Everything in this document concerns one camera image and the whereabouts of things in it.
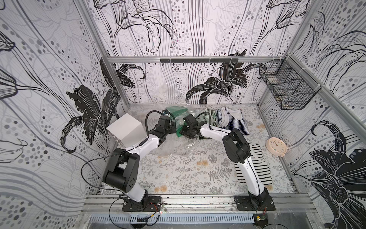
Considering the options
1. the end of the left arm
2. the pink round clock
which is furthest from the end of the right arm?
the pink round clock

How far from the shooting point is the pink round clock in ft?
2.96

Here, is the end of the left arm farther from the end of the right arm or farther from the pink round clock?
the pink round clock
